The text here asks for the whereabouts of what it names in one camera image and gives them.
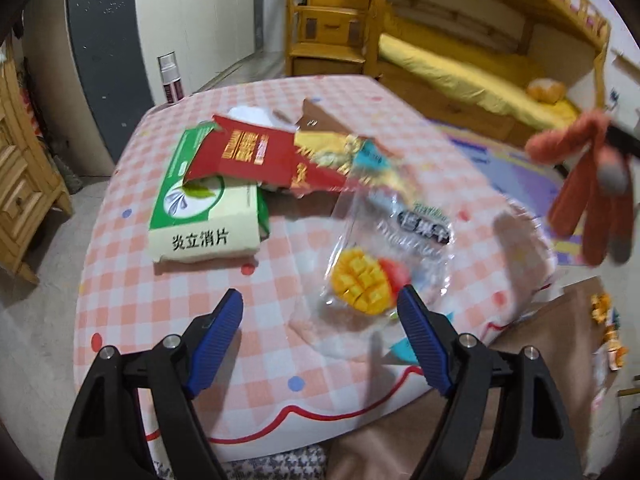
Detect houndstooth trouser leg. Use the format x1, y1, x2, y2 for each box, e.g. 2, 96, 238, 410
155, 447, 331, 480

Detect orange plush pillow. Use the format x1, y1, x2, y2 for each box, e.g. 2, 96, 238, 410
526, 78, 567, 106

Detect torn red carton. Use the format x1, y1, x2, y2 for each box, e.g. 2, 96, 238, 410
184, 99, 401, 198

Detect pink checkered tablecloth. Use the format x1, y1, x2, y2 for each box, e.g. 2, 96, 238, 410
72, 74, 558, 463

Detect clear mango print packet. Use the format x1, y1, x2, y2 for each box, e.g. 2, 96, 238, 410
292, 180, 556, 361

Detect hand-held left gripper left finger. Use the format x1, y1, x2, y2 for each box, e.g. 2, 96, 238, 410
55, 287, 245, 480

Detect green medicine box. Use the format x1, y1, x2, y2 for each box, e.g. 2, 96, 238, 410
148, 121, 271, 264

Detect teal packet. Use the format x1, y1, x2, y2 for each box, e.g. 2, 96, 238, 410
352, 137, 396, 171

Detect wooden bunk bed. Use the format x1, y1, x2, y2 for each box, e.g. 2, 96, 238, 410
370, 0, 613, 146

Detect wooden cabinet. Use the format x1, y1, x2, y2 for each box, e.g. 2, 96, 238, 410
0, 40, 73, 286

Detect white and grey wardrobe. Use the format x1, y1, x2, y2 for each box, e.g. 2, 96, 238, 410
65, 0, 266, 176

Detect dark patterned cloth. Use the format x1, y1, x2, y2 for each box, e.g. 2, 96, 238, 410
50, 140, 83, 196

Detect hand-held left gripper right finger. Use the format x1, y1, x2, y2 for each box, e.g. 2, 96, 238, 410
396, 284, 586, 480

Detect brown paper bag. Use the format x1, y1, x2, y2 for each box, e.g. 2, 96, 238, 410
325, 275, 608, 480

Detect purple cartoon rug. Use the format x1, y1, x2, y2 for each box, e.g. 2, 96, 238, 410
440, 125, 591, 267

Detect white spray bottle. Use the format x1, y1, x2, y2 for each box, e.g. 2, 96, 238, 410
157, 52, 187, 106

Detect yellow bed sheet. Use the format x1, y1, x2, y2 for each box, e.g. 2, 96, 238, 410
377, 32, 581, 131

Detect white tissue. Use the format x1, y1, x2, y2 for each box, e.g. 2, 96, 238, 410
227, 105, 298, 133

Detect wooden stair drawers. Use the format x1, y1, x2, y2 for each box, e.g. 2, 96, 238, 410
285, 0, 391, 78

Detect orange peel piece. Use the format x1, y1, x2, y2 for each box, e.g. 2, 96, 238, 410
607, 330, 630, 371
590, 294, 621, 323

